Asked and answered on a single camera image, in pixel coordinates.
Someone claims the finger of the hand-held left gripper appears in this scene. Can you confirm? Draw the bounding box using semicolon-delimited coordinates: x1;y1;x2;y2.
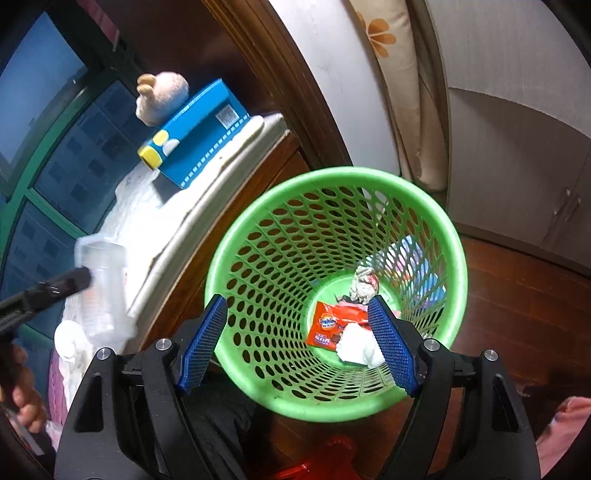
28;268;92;308

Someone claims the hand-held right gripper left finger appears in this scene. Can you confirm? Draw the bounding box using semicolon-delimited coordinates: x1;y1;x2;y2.
54;294;229;480

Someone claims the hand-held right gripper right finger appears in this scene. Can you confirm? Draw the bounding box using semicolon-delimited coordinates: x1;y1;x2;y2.
367;294;541;480

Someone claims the white tissue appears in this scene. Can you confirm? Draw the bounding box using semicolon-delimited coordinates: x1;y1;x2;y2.
336;322;386;369

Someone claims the clear plastic cup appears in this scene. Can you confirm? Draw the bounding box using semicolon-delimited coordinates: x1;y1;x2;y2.
76;235;127;335

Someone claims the orange snack wrapper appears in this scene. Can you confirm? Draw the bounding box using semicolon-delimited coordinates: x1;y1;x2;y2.
307;300;370;349

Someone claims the beige paper ball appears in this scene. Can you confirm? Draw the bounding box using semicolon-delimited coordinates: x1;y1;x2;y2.
351;267;380;301

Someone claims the green plastic mesh basket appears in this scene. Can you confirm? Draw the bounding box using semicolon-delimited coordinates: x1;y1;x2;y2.
204;166;469;423

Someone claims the person's left hand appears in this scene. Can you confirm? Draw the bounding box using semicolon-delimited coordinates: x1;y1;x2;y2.
0;344;48;435

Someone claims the brown wooden window seat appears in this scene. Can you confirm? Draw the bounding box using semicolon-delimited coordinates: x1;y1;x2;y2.
139;129;319;352

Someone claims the pink blue patterned object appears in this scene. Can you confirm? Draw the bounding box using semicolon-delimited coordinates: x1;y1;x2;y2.
369;234;448;308

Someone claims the cream quilted blanket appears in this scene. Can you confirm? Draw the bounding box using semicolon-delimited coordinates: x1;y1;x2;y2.
48;113;278;416

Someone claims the red plastic object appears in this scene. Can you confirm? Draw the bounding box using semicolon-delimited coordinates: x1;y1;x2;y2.
272;436;370;480

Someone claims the blue spotted tissue box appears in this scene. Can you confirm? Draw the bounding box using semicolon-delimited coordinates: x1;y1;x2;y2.
137;78;251;189

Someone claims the beige plush toy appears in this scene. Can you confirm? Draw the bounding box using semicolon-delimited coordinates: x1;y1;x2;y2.
135;71;190;125

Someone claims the white cabinet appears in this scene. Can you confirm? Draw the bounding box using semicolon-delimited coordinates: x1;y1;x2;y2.
425;0;591;278

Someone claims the floral cream curtain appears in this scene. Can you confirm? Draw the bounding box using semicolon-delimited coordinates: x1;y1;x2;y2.
270;0;451;193

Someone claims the green window frame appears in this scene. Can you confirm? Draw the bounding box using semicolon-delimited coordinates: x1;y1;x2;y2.
0;0;139;352

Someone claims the brown wooden frame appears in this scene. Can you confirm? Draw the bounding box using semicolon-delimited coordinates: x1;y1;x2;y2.
92;0;356;176

